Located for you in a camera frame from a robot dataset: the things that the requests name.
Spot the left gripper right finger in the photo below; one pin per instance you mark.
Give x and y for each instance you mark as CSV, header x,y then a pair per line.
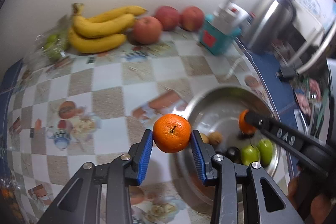
x,y
263,200

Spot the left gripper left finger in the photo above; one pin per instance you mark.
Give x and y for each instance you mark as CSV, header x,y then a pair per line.
x,y
79,200

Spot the dark plum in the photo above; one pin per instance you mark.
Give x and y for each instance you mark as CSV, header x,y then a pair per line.
x,y
233,153

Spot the tan longan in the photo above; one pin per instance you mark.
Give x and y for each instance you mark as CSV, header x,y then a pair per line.
x,y
205,138
215,138

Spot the tan longan front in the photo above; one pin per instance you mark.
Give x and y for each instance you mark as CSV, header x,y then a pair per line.
x,y
205,138

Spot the green mango front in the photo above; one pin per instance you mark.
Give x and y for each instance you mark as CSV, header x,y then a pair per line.
x,y
249,154

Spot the green mango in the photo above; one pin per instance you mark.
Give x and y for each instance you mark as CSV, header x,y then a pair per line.
x,y
249,154
265,148

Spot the orange tangerine front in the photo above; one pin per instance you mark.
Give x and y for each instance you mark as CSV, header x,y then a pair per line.
x,y
246,129

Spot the orange tangerine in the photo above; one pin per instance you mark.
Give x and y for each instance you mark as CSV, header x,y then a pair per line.
x,y
171,133
246,129

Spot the bag of green fruits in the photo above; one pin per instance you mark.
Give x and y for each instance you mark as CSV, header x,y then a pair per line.
x,y
49,47

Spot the person's right hand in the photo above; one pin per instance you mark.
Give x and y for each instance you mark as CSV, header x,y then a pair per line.
x,y
322,210

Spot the large steel basin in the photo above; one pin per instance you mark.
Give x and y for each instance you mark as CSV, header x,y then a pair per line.
x,y
217,110

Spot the patterned vinyl tablecloth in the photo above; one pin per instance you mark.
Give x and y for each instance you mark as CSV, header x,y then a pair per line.
x,y
93,108

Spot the black power adapter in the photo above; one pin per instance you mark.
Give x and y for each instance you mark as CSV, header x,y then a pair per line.
x,y
286,73

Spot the white chair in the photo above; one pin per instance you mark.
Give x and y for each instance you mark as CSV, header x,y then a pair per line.
x,y
308,43

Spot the teal toy box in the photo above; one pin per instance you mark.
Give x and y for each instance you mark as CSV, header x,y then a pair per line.
x,y
213,39

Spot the steel kettle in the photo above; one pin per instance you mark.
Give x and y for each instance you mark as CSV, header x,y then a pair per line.
x,y
270,19

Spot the red apple right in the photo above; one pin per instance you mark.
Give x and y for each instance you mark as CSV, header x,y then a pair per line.
x,y
191,18

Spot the red apple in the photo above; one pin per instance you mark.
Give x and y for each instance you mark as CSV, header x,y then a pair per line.
x,y
168,17
191,18

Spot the white power strip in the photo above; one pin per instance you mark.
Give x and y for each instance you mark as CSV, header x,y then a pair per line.
x,y
227,17

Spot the peach apple near bananas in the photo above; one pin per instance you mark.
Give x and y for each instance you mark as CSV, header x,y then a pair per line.
x,y
147,30

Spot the red apple middle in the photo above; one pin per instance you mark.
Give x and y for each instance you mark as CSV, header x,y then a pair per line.
x,y
168,17

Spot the yellow banana bunch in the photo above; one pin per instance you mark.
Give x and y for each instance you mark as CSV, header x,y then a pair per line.
x,y
102,32

